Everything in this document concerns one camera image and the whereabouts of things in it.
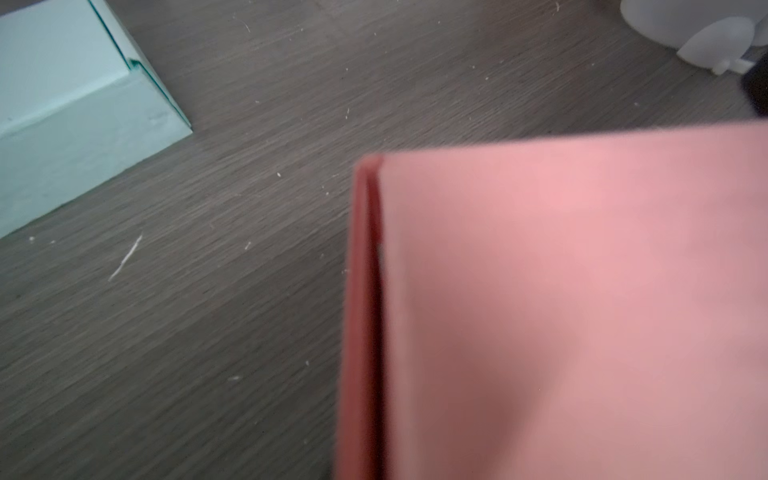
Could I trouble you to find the pink paper box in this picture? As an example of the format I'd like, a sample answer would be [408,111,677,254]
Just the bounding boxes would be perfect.
[334,120,767,479]

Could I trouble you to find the white alarm clock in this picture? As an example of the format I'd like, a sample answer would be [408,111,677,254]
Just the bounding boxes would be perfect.
[619,0,767,75]

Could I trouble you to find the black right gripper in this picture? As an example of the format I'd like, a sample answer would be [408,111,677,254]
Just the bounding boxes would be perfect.
[741,59,768,117]

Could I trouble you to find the light blue paper box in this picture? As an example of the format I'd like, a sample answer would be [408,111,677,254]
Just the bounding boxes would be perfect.
[1,1,192,235]

